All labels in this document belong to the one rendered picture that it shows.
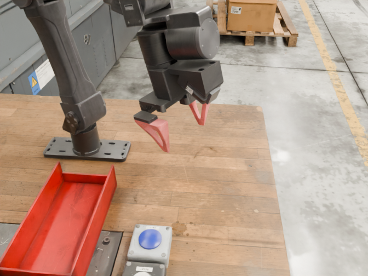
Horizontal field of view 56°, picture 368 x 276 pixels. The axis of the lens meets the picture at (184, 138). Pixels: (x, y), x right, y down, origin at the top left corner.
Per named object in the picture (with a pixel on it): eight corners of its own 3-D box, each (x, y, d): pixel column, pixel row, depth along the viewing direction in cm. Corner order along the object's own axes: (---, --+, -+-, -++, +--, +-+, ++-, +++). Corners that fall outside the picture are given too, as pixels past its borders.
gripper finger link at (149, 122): (198, 141, 62) (185, 95, 57) (170, 163, 58) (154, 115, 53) (172, 133, 66) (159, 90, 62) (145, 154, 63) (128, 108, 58)
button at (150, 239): (163, 235, 62) (163, 228, 60) (160, 255, 58) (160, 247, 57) (141, 234, 62) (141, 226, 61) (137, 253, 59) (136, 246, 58)
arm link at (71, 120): (105, 97, 77) (87, 91, 80) (75, 115, 71) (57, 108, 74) (109, 121, 81) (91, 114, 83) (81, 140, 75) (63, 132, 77)
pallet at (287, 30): (296, 46, 367) (299, 33, 358) (202, 44, 373) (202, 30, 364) (280, 12, 462) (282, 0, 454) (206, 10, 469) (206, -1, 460)
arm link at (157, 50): (193, 57, 56) (182, 15, 53) (173, 72, 53) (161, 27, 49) (160, 58, 60) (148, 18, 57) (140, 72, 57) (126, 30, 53)
